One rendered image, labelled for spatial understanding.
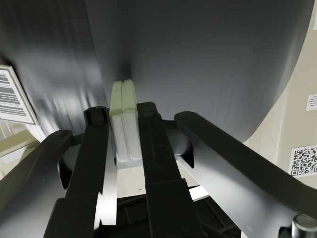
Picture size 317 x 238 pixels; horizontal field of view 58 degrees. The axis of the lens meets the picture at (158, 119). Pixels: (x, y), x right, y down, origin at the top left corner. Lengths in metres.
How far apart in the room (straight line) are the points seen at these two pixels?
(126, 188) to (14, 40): 0.72
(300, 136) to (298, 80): 0.11
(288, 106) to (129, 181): 0.52
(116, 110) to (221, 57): 0.11
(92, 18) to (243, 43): 0.11
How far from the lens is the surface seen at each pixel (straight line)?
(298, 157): 0.61
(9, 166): 1.07
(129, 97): 0.17
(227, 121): 0.28
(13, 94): 0.26
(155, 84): 0.23
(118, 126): 0.15
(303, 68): 0.51
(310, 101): 0.55
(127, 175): 0.86
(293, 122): 0.55
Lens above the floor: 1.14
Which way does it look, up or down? 30 degrees up
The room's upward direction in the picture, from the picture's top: 174 degrees clockwise
